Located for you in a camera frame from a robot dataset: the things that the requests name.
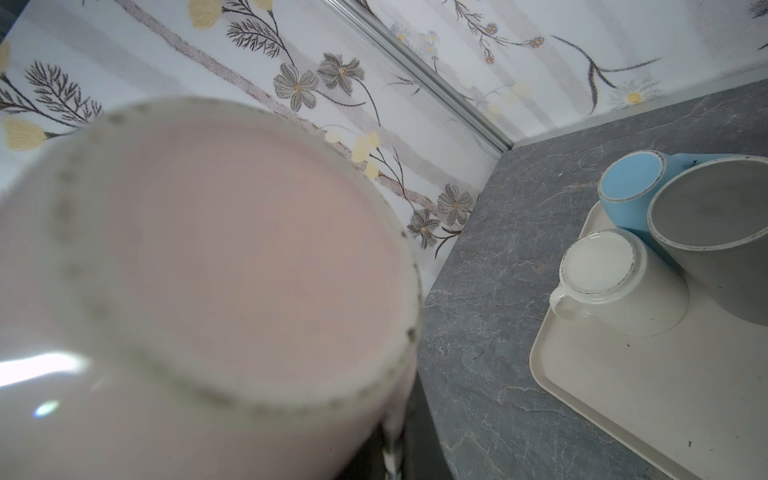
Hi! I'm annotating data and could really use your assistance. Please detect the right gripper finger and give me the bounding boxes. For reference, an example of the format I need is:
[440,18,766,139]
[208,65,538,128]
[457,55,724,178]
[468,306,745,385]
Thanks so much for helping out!
[336,377,454,480]

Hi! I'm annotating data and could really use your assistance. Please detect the pink mug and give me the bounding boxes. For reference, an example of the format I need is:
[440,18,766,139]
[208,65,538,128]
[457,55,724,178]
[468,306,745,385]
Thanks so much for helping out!
[1,97,423,479]

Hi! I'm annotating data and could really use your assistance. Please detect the small cream white mug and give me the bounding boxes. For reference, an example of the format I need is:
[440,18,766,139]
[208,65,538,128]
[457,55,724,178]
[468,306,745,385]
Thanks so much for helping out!
[549,229,689,337]

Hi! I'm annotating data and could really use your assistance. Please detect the light blue mug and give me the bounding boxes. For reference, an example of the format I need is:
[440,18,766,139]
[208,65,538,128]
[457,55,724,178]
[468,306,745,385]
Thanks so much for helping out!
[598,150,727,256]

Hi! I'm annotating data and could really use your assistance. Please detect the tall grey mug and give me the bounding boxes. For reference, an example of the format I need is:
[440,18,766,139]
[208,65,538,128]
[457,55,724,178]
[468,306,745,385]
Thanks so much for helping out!
[647,156,767,326]

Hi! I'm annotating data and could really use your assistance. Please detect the beige plastic tray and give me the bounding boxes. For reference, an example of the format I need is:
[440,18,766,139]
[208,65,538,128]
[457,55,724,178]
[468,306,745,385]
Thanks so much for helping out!
[529,200,768,480]

